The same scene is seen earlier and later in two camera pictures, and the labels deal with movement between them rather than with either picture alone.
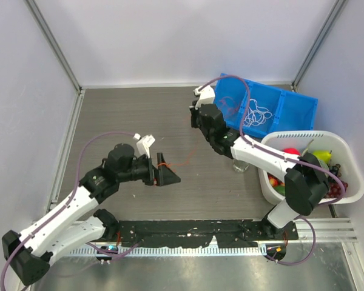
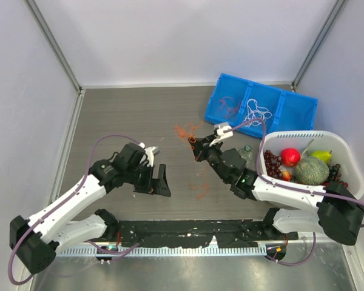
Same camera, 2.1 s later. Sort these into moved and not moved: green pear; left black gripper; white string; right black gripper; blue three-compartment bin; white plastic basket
Moved: right black gripper; left black gripper
Not moved: white string; green pear; blue three-compartment bin; white plastic basket
